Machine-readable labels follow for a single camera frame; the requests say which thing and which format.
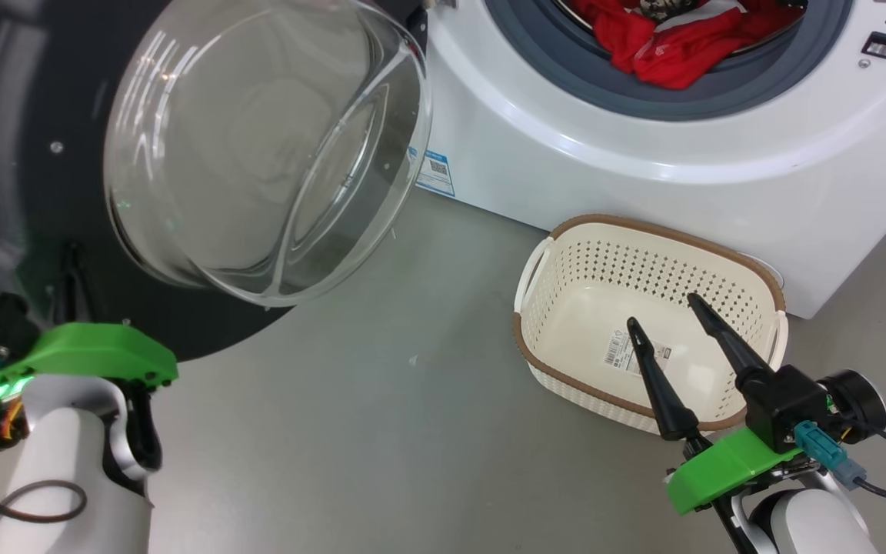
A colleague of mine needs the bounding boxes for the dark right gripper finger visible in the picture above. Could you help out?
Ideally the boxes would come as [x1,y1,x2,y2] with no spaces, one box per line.
[688,292,776,393]
[626,317,701,442]

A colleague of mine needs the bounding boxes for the white front-load washing machine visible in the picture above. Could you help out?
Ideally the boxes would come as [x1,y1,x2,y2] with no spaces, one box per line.
[405,0,886,320]

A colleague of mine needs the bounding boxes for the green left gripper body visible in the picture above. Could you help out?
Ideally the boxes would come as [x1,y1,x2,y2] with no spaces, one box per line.
[0,323,178,393]

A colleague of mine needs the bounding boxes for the teal right cable connector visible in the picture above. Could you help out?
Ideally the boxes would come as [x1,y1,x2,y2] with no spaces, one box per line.
[794,421,867,489]

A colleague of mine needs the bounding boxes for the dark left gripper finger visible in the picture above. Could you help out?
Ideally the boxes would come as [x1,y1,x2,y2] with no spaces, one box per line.
[58,242,94,328]

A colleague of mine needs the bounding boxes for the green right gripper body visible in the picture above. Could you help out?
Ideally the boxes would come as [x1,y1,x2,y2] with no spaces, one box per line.
[666,427,801,516]

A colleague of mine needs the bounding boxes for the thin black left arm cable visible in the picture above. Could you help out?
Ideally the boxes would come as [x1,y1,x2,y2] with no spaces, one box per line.
[0,479,88,554]

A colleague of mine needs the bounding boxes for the white printed barcode label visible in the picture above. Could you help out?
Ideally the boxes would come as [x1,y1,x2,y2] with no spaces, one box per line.
[603,327,671,374]

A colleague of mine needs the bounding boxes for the blue energy label sticker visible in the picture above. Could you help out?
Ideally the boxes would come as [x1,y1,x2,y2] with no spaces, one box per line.
[410,146,455,197]

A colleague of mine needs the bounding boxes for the cream perforated basket brown rim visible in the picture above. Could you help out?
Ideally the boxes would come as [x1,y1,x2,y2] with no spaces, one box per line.
[512,214,788,436]

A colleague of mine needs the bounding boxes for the red and white garment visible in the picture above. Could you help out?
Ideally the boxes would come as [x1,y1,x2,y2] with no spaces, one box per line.
[631,0,809,91]

